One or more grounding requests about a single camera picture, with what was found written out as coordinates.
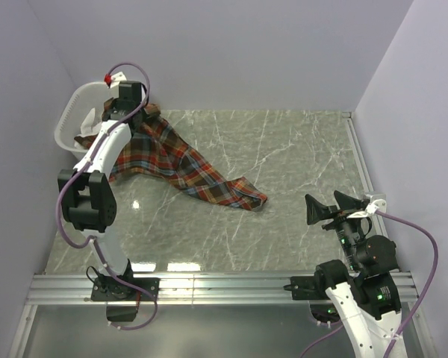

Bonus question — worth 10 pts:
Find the red brown plaid shirt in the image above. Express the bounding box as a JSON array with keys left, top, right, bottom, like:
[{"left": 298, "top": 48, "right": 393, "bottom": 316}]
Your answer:
[{"left": 73, "top": 102, "right": 269, "bottom": 213}]

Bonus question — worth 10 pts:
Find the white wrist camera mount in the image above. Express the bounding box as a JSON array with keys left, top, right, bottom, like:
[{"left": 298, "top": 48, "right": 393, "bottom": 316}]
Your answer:
[
  {"left": 104, "top": 72, "right": 127, "bottom": 89},
  {"left": 347, "top": 192, "right": 388, "bottom": 219}
]

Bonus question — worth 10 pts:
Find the white plastic laundry basket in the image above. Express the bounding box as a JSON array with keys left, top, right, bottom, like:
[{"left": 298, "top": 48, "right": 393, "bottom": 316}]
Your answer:
[{"left": 55, "top": 81, "right": 118, "bottom": 160}]

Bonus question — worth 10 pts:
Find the white crumpled shirt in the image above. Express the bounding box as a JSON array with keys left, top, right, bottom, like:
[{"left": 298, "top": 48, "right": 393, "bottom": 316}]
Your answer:
[{"left": 80, "top": 108, "right": 102, "bottom": 137}]

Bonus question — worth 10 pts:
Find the aluminium mounting rail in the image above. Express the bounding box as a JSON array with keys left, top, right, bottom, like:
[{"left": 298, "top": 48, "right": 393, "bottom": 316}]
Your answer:
[{"left": 25, "top": 271, "right": 421, "bottom": 306}]

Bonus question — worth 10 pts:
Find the aluminium right side rail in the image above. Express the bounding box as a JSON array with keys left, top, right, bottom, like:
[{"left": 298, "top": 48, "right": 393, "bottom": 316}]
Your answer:
[{"left": 341, "top": 110, "right": 388, "bottom": 239}]

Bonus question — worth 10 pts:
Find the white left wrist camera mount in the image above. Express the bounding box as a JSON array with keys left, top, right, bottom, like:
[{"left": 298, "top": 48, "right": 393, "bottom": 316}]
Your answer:
[{"left": 104, "top": 72, "right": 127, "bottom": 89}]

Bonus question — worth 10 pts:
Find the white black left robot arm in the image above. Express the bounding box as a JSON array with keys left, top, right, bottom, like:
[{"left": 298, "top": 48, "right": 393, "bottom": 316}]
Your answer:
[{"left": 55, "top": 81, "right": 149, "bottom": 300}]

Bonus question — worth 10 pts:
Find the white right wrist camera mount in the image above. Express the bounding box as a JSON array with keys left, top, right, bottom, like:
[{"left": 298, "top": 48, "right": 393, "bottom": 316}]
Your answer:
[{"left": 347, "top": 192, "right": 388, "bottom": 219}]

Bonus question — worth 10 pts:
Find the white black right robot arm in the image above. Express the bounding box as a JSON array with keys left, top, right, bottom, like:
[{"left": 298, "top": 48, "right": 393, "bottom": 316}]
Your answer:
[{"left": 305, "top": 191, "right": 402, "bottom": 357}]

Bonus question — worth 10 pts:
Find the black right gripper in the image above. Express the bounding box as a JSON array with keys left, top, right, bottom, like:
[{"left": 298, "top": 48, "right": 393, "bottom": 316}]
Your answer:
[{"left": 304, "top": 189, "right": 366, "bottom": 269}]

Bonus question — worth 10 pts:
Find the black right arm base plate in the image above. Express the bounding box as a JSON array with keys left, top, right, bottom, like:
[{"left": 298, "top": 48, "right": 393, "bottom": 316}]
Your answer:
[{"left": 283, "top": 276, "right": 329, "bottom": 301}]

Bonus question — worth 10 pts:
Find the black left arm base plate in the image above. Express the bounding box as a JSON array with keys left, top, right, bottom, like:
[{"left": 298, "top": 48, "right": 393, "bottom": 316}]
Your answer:
[{"left": 90, "top": 276, "right": 160, "bottom": 302}]

